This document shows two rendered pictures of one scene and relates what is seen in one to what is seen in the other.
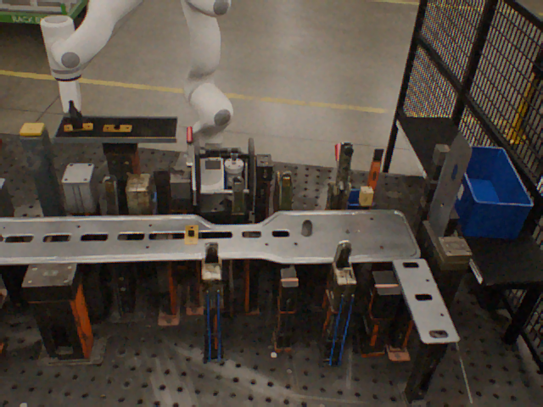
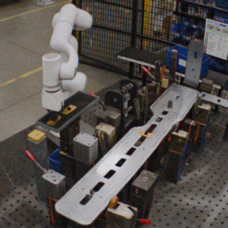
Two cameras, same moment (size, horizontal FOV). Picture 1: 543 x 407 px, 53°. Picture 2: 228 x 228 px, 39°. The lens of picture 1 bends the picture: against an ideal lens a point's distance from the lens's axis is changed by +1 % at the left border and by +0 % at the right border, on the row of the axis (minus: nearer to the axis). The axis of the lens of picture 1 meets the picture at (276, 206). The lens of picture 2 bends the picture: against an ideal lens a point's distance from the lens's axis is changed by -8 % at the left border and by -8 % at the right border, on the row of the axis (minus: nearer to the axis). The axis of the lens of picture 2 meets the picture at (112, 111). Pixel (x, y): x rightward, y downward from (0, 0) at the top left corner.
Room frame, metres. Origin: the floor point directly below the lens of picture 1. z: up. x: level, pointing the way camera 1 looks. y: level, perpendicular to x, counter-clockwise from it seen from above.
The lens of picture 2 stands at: (0.39, 1.56, 2.10)
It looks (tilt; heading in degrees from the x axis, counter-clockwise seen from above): 32 degrees down; 307
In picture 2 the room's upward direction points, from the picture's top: 3 degrees clockwise
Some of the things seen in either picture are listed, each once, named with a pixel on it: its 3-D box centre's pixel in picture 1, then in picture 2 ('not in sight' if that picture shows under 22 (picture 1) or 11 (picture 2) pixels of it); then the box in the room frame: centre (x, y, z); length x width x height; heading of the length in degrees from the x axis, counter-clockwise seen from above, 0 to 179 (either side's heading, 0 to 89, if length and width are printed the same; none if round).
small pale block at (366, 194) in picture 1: (358, 232); (162, 103); (1.36, -0.28, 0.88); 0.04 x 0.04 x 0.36; 8
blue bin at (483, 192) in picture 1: (484, 189); (188, 60); (1.36, -0.64, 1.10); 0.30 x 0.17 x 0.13; 0
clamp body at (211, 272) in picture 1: (212, 309); (175, 157); (0.99, 0.16, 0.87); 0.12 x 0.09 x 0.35; 8
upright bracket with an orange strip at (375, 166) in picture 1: (366, 211); (160, 92); (1.39, -0.30, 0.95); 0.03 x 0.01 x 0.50; 98
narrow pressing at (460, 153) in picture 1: (447, 188); (193, 62); (1.25, -0.48, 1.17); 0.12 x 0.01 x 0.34; 8
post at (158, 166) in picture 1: (165, 214); (101, 144); (1.36, 0.37, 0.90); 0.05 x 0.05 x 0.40; 8
